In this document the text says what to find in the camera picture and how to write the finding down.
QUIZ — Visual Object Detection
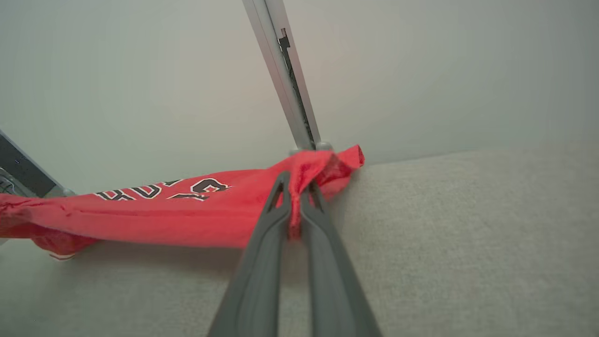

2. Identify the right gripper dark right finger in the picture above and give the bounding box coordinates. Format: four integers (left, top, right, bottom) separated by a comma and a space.
299, 180, 382, 337

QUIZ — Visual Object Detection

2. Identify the red jersey with white trim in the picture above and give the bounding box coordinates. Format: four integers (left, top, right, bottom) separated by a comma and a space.
0, 145, 365, 261

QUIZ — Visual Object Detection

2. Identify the grey metal partition post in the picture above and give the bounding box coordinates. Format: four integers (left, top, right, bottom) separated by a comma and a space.
242, 0, 334, 155

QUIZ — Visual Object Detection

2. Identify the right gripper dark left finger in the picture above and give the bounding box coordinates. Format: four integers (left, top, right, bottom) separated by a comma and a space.
207, 171, 293, 337

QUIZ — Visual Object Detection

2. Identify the grey metal frame with dark panel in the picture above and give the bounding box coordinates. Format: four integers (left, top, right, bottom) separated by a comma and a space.
0, 131, 76, 199

